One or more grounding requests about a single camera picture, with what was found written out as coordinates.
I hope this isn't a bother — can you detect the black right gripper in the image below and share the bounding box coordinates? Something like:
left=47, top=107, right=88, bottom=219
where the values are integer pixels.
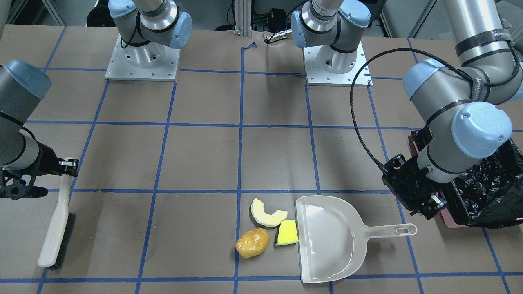
left=0, top=147, right=79, bottom=200

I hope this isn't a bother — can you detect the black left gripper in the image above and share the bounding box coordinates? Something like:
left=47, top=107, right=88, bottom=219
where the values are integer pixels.
left=382, top=153, right=447, bottom=220

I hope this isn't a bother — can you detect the beige hand brush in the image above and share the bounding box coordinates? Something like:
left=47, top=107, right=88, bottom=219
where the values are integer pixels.
left=37, top=158, right=78, bottom=271

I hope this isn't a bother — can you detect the beige plastic dustpan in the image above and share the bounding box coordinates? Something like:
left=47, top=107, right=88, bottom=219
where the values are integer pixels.
left=295, top=195, right=417, bottom=283

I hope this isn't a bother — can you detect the yellow sponge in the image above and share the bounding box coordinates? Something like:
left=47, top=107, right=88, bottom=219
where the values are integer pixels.
left=275, top=220, right=299, bottom=246

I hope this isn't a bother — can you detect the pale melon rind slice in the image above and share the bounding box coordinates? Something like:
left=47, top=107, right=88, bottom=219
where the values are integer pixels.
left=250, top=198, right=288, bottom=227

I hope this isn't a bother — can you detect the yellow potato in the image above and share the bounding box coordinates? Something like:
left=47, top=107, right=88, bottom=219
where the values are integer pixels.
left=235, top=228, right=270, bottom=258

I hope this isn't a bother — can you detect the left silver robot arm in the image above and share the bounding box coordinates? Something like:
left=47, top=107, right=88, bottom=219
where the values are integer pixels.
left=382, top=0, right=522, bottom=219

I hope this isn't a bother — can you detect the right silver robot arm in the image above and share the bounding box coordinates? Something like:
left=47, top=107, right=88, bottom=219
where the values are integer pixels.
left=0, top=59, right=79, bottom=200

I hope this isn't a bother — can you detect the bin with black bag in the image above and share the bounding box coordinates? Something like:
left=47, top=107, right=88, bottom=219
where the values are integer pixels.
left=409, top=130, right=523, bottom=229

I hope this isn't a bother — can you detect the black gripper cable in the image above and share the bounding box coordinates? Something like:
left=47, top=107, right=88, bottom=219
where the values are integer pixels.
left=350, top=48, right=520, bottom=172

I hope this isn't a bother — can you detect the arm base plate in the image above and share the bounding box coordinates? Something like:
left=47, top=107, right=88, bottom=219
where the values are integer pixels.
left=302, top=42, right=373, bottom=87
left=105, top=35, right=181, bottom=82

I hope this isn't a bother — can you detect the aluminium frame post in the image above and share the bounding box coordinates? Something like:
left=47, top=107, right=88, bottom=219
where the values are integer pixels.
left=233, top=0, right=253, bottom=38

